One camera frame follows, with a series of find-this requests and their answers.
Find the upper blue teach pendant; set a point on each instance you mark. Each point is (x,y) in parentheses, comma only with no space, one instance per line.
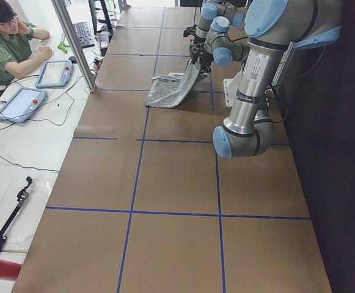
(54,74)

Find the seated man green shirt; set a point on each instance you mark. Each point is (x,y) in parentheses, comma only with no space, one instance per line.
(16,59)

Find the blue teach pendant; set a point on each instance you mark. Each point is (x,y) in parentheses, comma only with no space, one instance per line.
(22,105)
(54,74)

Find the blue white striped polo shirt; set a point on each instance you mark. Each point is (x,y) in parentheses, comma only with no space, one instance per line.
(169,91)

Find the clear plastic bag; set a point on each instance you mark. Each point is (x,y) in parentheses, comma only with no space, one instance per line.
(21,231)

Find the lower blue teach pendant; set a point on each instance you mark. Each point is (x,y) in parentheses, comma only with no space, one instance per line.
(22,105)

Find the black keyboard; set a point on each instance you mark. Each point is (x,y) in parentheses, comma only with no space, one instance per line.
(84,34)

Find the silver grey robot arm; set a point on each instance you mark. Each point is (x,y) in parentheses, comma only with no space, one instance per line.
(258,39)
(209,11)

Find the black computer mouse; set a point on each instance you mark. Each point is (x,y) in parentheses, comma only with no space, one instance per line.
(72,59)

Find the green plastic tool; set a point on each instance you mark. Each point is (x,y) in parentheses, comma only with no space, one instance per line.
(63,47)

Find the aluminium profile post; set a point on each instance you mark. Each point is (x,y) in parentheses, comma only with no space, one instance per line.
(69,32)

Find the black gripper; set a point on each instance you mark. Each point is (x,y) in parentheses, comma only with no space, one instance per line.
(200,39)
(202,55)

